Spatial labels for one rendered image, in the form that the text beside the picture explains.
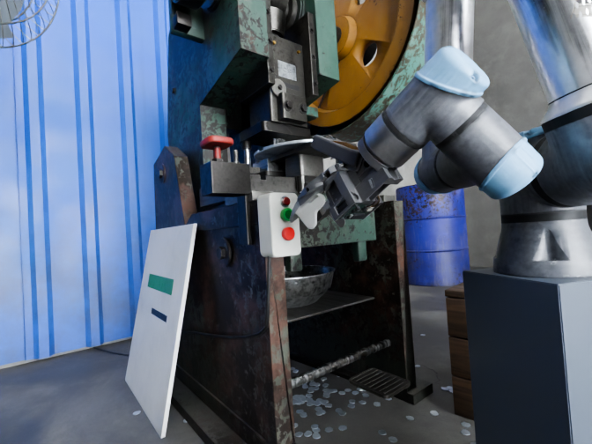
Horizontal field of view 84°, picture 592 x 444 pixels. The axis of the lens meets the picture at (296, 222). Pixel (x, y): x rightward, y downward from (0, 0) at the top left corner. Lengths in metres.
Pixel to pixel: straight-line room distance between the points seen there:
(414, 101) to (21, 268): 1.87
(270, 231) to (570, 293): 0.49
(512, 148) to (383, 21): 1.04
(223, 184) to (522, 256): 0.56
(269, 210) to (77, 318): 1.54
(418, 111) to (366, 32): 1.04
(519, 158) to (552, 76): 0.13
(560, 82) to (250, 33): 0.78
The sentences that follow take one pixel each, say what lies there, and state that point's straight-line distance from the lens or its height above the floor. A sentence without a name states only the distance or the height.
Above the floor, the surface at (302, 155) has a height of 0.76.
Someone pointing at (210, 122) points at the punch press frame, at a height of 0.95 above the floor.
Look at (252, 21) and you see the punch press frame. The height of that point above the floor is 1.15.
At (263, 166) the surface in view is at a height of 0.76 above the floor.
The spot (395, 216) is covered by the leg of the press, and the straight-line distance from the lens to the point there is 1.06.
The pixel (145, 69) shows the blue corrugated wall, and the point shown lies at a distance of 2.33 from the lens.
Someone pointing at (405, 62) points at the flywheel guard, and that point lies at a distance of 1.24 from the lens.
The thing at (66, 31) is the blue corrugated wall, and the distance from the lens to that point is 2.32.
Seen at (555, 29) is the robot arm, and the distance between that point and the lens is 0.56.
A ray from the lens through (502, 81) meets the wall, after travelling 4.40.
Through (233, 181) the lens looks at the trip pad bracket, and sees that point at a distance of 0.74.
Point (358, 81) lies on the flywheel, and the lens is 1.43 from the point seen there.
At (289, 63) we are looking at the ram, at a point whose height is 1.09.
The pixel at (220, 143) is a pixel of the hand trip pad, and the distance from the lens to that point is 0.74.
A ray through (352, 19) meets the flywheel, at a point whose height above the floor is 1.37.
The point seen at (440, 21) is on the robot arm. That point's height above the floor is 0.87.
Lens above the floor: 0.54
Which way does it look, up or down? 2 degrees up
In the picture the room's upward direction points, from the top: 4 degrees counter-clockwise
